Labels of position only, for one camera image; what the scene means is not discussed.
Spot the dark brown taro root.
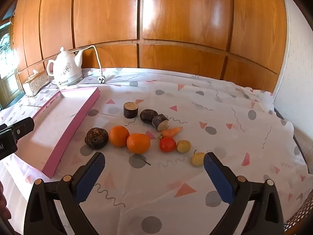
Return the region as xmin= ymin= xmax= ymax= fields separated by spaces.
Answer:
xmin=84 ymin=127 xmax=109 ymax=150

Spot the yellow round fruit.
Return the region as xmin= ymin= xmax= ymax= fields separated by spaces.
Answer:
xmin=191 ymin=152 xmax=205 ymax=167

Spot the small yellow potato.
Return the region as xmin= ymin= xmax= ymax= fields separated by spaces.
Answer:
xmin=176 ymin=140 xmax=192 ymax=154

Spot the orange fruit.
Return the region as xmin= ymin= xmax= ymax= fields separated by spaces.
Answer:
xmin=127 ymin=133 xmax=151 ymax=154
xmin=109 ymin=126 xmax=130 ymax=147

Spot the red tomato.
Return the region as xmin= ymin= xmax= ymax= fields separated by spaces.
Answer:
xmin=159 ymin=137 xmax=176 ymax=153

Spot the dark cut yam piece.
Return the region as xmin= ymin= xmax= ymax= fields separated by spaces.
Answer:
xmin=123 ymin=102 xmax=139 ymax=119

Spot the small orange carrot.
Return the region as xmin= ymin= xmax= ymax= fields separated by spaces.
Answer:
xmin=159 ymin=127 xmax=183 ymax=139

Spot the dark yam chunk pale end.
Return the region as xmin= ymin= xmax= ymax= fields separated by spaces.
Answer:
xmin=152 ymin=114 xmax=169 ymax=132

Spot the person left hand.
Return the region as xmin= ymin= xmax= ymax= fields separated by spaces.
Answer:
xmin=0 ymin=182 xmax=12 ymax=220

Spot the wicker chair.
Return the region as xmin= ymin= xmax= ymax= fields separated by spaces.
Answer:
xmin=284 ymin=191 xmax=313 ymax=235

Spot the wooden door with glass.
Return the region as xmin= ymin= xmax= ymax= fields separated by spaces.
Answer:
xmin=1 ymin=1 xmax=23 ymax=110

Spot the pink shallow tray box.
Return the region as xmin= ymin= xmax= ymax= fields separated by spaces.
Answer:
xmin=16 ymin=87 xmax=100 ymax=178

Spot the ornate silver tissue box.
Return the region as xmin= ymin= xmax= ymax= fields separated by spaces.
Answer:
xmin=22 ymin=70 xmax=50 ymax=97

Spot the white ceramic electric kettle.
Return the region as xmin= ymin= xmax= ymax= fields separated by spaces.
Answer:
xmin=46 ymin=47 xmax=83 ymax=87

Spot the dark round root vegetable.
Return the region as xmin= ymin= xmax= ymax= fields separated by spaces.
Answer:
xmin=140 ymin=109 xmax=158 ymax=124

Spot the patterned white tablecloth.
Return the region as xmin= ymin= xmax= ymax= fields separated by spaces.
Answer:
xmin=1 ymin=69 xmax=312 ymax=234

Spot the white kettle power cord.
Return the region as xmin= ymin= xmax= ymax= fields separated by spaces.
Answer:
xmin=71 ymin=44 xmax=107 ymax=84

